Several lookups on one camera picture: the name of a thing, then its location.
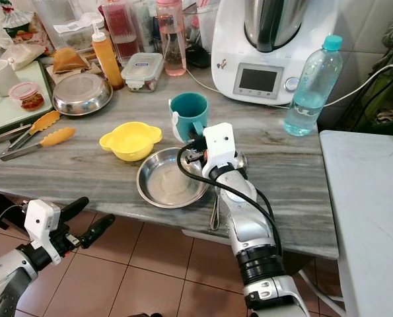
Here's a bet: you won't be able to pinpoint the white mug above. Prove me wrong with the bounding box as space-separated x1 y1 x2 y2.
0 59 20 97

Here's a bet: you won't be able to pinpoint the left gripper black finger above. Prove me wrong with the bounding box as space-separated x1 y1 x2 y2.
60 197 89 223
82 214 116 250

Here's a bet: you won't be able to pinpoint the teal mug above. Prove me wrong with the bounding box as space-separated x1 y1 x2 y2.
168 92 210 143

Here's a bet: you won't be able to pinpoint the clear snack bag green bow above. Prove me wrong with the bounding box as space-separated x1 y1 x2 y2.
0 0 48 40

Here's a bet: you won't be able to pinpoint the orange squeeze bottle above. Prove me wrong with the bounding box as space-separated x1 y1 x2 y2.
90 30 124 90

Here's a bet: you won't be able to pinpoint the red liquid jar orange lid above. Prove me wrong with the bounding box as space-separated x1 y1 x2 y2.
100 0 138 65

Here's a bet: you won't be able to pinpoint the clear water bottle teal cap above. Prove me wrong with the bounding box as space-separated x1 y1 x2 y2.
283 34 343 137

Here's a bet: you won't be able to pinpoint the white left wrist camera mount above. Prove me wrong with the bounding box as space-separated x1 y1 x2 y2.
22 199 63 266

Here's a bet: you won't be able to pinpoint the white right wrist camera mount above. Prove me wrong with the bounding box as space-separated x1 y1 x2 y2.
201 122 238 178

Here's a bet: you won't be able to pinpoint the pale green cutting board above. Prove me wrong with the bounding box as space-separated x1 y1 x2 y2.
0 61 55 139

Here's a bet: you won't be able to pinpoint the white power cable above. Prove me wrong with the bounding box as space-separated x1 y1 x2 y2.
183 63 393 110

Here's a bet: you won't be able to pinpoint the deep stainless steel bowl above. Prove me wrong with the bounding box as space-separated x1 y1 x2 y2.
52 73 114 117

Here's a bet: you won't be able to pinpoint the shallow stainless steel plate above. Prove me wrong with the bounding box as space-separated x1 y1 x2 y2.
136 147 210 209

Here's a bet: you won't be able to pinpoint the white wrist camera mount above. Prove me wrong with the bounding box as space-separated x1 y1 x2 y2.
201 122 238 178
22 199 63 266

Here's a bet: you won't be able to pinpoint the small container pink lid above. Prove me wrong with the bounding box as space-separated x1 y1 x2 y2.
9 81 45 112

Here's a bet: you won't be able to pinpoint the pink water bottle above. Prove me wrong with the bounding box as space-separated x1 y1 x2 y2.
155 0 187 77

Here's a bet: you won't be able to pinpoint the steel tongs orange tips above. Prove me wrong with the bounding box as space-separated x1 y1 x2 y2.
0 127 77 161
11 110 61 153

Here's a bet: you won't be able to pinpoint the white food processor steel jug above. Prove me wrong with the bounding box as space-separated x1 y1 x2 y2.
211 0 342 105

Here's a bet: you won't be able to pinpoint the steel fork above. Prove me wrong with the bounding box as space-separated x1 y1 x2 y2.
210 188 222 232

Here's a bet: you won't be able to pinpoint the clear plastic jar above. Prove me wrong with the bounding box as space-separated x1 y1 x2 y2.
34 0 85 30

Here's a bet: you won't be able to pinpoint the white side table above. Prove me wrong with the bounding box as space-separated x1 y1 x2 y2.
318 129 393 317

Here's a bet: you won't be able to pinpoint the yellow bowl with handles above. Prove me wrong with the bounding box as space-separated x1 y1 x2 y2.
98 122 162 162

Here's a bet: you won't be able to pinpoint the glass container grey lid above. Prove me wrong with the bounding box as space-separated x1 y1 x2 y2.
122 52 165 92

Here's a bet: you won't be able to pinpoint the dark green bag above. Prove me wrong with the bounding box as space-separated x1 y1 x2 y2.
322 26 393 133

